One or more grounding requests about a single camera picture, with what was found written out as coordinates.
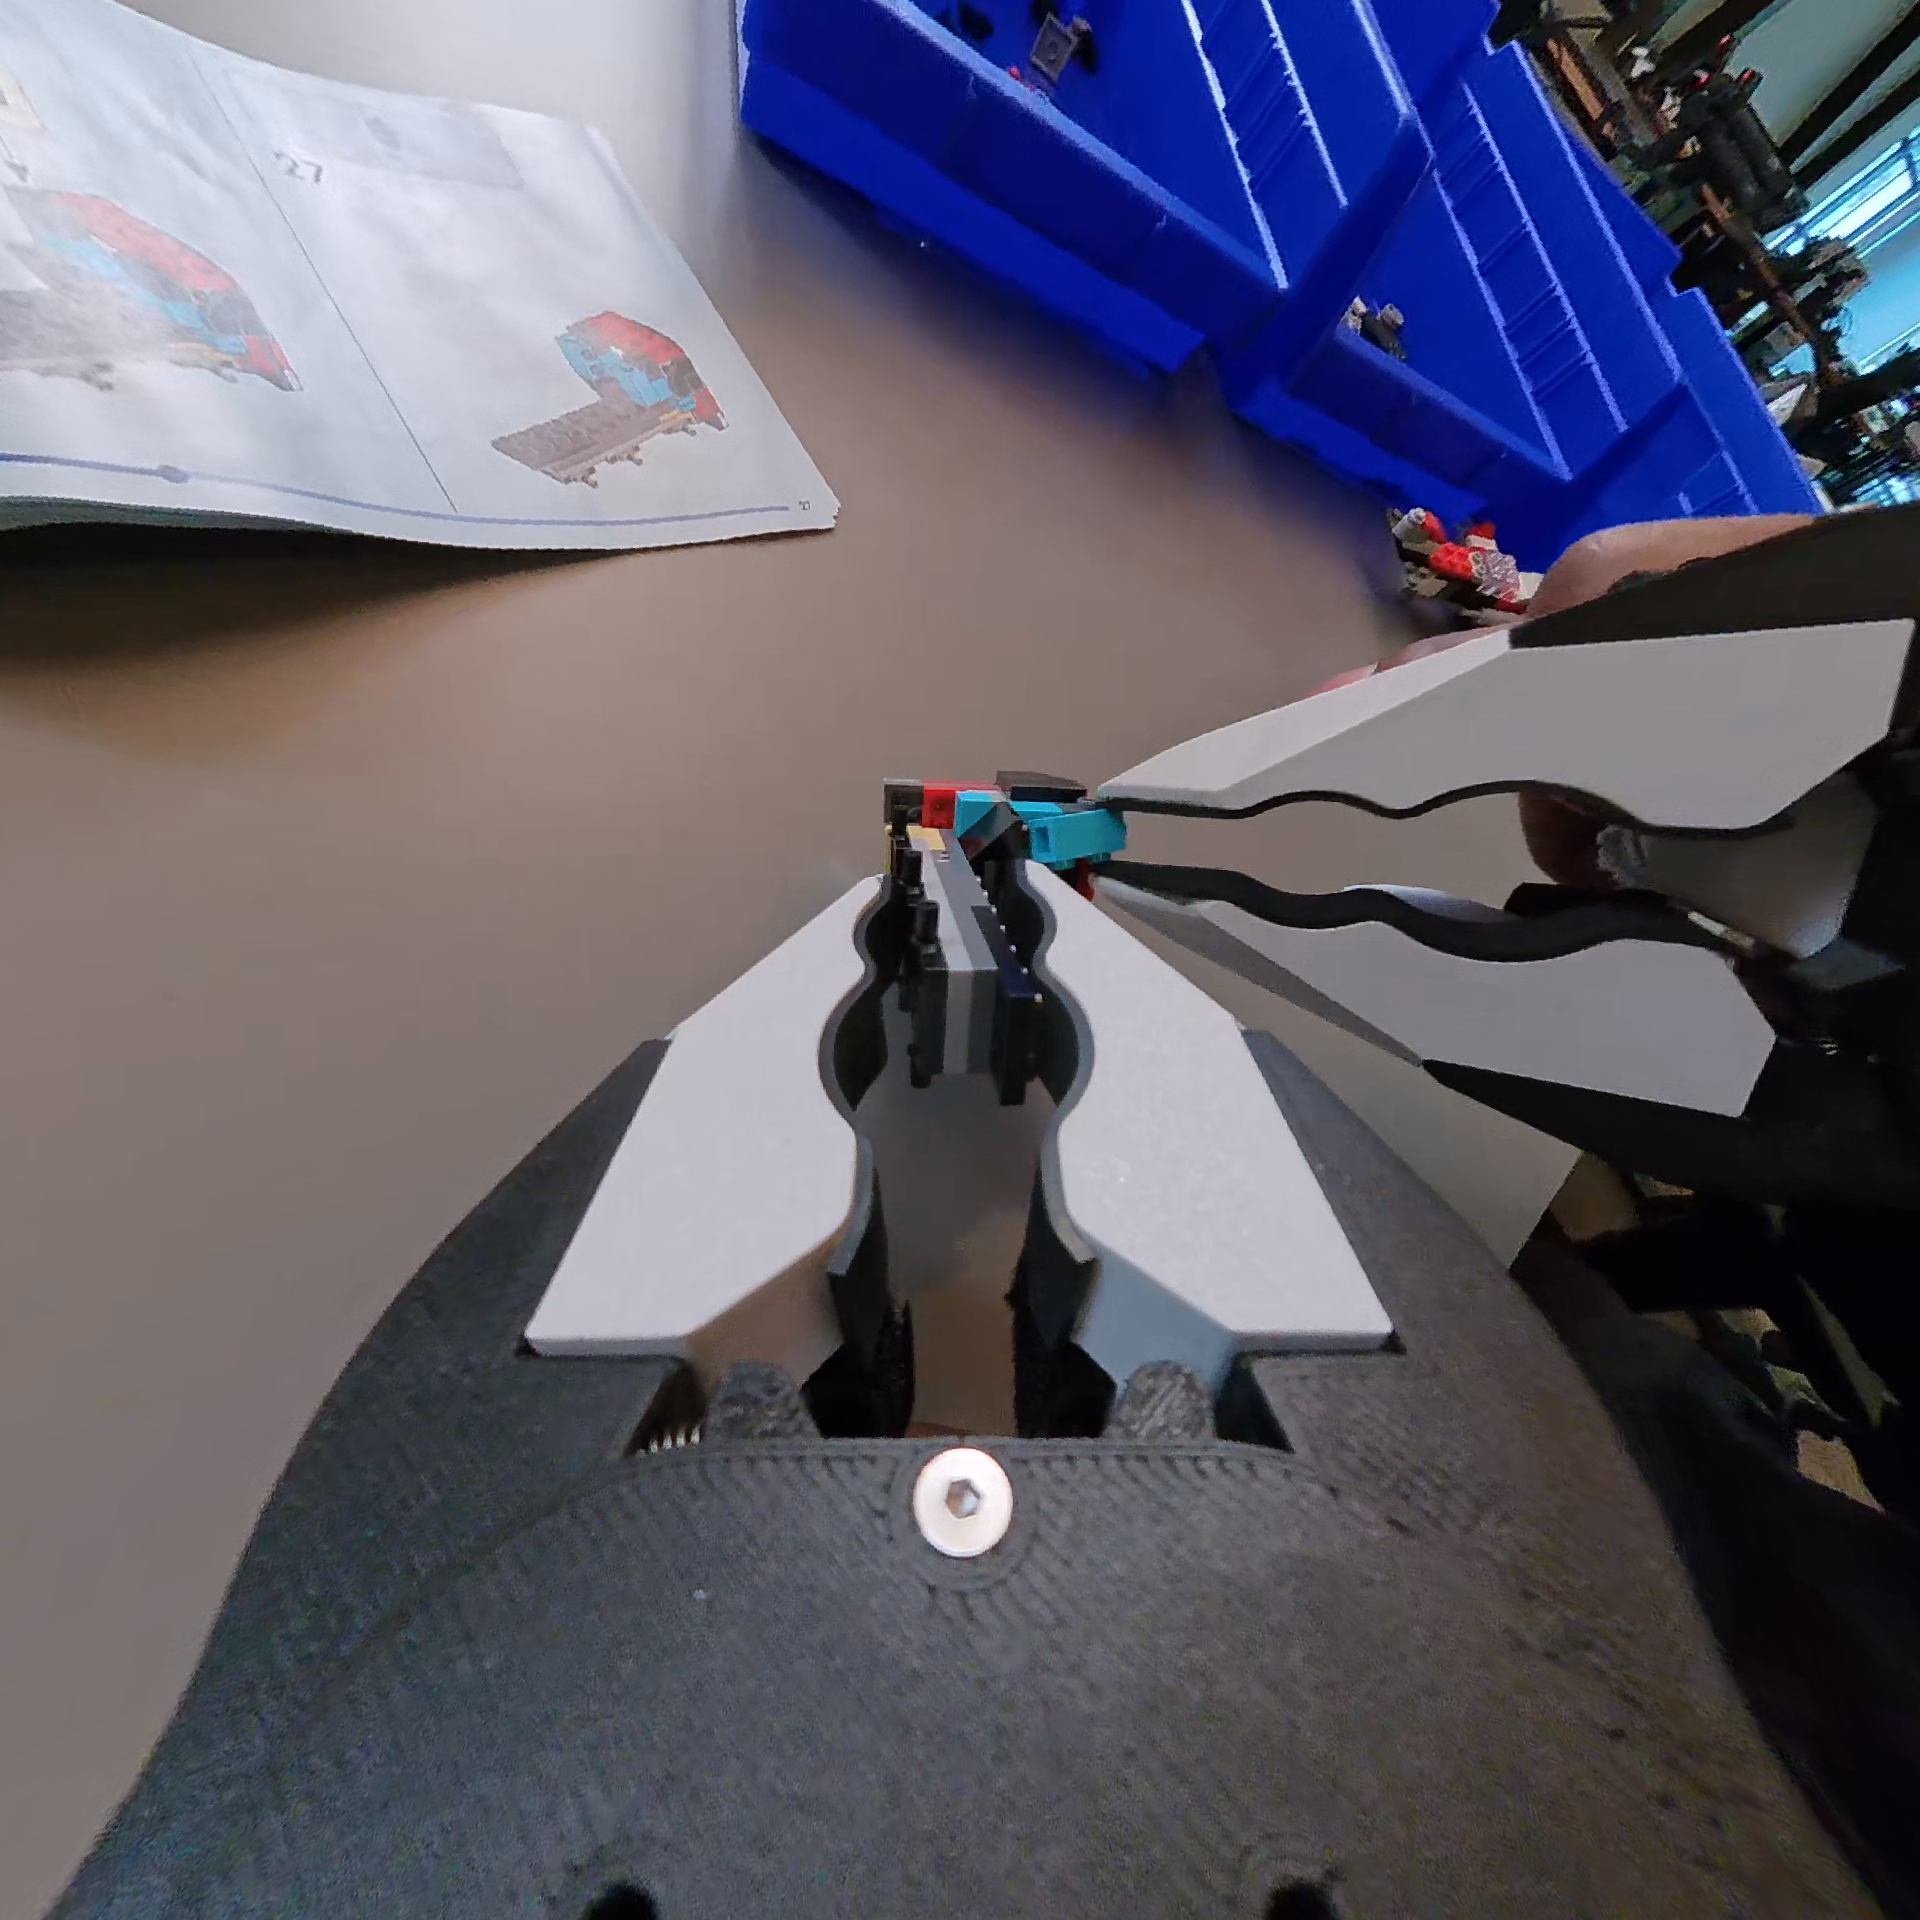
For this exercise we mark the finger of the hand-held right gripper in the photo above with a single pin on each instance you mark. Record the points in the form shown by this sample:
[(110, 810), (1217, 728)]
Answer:
[(1575, 1020), (1622, 720)]

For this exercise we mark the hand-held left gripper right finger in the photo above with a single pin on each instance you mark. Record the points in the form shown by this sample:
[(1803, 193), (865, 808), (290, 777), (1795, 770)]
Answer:
[(1201, 1184)]

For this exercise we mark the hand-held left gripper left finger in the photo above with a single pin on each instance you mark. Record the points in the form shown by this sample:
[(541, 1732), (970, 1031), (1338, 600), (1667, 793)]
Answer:
[(704, 1172)]

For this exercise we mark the toy brick truck model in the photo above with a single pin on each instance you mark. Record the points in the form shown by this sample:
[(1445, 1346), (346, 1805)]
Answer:
[(961, 1005)]

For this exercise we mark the small teal toy brick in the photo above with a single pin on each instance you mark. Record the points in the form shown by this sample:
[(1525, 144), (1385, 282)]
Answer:
[(1072, 838)]

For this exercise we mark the grey desk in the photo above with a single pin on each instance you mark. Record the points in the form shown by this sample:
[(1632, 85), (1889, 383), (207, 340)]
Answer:
[(375, 840)]

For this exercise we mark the person's right hand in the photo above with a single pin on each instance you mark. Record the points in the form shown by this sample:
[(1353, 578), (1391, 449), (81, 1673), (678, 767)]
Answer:
[(1650, 548)]

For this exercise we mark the red grey brick assembly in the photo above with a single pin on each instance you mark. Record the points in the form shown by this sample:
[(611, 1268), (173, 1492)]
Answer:
[(1464, 562)]

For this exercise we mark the cluster of small bricks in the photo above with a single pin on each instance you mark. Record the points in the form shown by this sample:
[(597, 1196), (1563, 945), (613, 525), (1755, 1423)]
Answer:
[(1377, 330)]

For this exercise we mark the large blue storage bin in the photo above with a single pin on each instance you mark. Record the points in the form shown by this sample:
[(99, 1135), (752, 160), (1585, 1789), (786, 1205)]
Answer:
[(975, 165)]

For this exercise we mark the grey square toy brick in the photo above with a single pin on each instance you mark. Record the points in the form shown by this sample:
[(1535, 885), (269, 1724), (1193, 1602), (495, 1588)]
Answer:
[(1061, 44)]

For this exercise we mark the brick building instruction booklet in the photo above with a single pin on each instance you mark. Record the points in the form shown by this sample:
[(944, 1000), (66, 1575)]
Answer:
[(375, 301)]

